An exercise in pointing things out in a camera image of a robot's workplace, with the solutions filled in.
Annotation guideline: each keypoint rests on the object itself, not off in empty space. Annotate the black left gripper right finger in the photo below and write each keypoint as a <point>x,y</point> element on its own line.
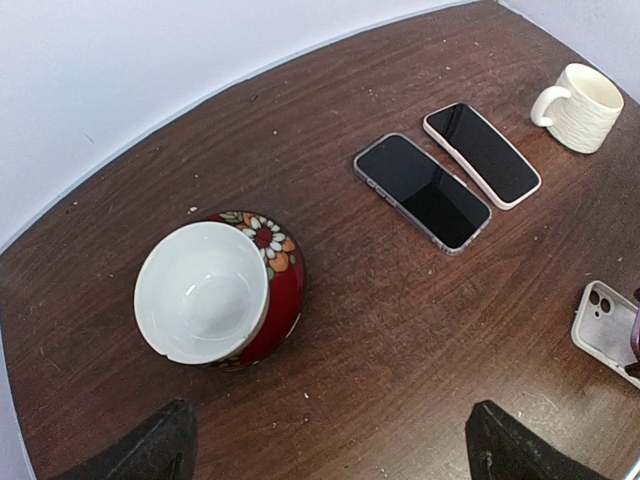
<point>500,447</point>

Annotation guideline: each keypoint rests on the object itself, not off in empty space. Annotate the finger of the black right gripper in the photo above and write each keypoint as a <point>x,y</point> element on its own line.
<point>634,368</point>

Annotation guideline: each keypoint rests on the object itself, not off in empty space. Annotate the cream ceramic mug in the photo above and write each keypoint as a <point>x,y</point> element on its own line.
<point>580,109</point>

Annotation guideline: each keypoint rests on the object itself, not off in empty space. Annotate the clear phone case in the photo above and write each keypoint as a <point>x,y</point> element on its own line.
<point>422,195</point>

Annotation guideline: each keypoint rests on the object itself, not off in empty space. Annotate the white phone case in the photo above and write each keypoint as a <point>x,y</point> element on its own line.
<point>602,327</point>

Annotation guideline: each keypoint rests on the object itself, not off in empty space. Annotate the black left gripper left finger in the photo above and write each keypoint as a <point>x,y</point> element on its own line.
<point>164,446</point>

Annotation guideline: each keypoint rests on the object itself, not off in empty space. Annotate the white ceramic bowl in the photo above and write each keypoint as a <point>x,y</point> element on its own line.
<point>202,294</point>

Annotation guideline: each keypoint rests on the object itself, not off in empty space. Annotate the pink phone case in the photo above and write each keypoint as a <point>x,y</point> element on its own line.
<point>482,156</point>

